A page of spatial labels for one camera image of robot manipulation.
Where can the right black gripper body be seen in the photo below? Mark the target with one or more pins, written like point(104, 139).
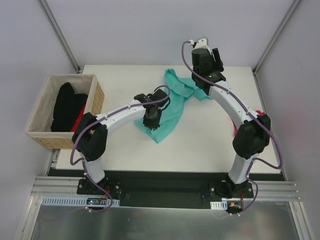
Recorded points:
point(217, 58)

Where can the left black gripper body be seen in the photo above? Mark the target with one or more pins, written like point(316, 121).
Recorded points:
point(152, 123)

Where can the teal t-shirt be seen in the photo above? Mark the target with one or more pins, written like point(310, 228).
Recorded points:
point(181, 90)

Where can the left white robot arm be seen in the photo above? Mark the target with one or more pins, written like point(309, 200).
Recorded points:
point(90, 137)

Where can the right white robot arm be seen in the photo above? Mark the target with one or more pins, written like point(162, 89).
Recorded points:
point(251, 137)

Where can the pink folded t-shirt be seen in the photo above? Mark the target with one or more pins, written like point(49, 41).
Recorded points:
point(261, 113)

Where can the red garment in basket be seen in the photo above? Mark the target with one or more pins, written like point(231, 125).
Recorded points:
point(79, 118)

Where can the black garment in basket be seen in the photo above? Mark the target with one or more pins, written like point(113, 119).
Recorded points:
point(67, 108)

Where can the wicker laundry basket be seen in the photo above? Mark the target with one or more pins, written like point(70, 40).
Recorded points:
point(42, 117)

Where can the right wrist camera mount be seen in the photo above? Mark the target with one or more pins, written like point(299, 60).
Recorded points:
point(201, 43)

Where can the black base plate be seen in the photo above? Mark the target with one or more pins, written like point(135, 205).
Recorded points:
point(155, 189)

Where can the right white cable duct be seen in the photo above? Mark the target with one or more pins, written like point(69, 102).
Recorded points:
point(219, 205)

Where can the white cable duct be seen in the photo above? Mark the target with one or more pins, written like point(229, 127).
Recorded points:
point(79, 201)
point(219, 205)

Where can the right aluminium corner post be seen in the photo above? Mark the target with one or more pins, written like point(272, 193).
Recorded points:
point(276, 35)

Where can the aluminium corner post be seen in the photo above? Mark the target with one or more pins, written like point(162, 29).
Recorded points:
point(276, 35)
point(59, 35)

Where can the left white cable duct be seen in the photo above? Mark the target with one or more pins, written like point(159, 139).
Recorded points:
point(79, 201)

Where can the aluminium rail frame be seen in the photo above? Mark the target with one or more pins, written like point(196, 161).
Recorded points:
point(67, 186)

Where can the left aluminium corner post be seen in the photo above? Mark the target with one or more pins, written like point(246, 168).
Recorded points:
point(59, 35)

